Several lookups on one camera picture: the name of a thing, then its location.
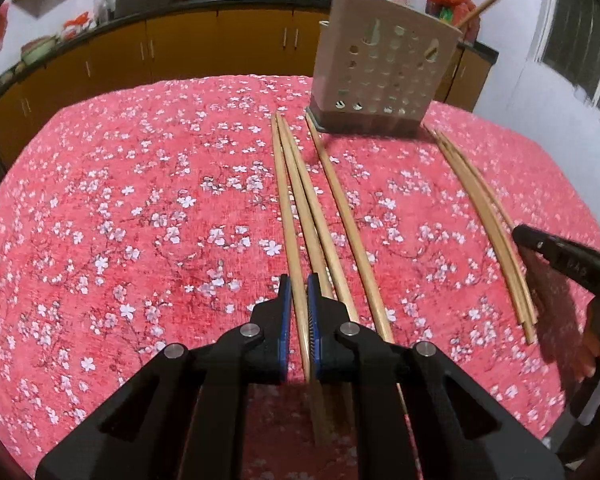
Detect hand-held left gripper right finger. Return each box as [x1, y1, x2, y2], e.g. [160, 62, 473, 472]
[306, 274, 566, 480]

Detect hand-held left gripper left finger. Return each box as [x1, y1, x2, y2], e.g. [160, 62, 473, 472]
[36, 274, 293, 480]

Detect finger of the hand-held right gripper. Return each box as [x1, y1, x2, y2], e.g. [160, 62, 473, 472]
[511, 225, 600, 311]

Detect beige perforated chopstick holder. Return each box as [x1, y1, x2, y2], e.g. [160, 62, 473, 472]
[305, 0, 465, 136]

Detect person's right hand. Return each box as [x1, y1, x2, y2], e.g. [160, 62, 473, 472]
[577, 300, 600, 378]

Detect red floral tablecloth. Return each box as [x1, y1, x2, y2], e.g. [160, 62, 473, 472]
[0, 74, 600, 480]

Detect window with bars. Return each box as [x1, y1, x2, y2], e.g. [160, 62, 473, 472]
[542, 0, 600, 126]

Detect red plastic bag on counter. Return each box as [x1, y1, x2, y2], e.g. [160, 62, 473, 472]
[425, 0, 481, 43]

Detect orange kitchen base cabinets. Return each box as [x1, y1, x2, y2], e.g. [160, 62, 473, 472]
[0, 7, 498, 166]

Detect black kitchen countertop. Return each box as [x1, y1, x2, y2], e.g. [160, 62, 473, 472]
[0, 0, 499, 106]

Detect red and white bag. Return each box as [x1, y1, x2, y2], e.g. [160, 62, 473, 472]
[60, 11, 97, 41]

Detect green bowl on counter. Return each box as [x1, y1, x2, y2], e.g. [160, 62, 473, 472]
[20, 35, 58, 63]

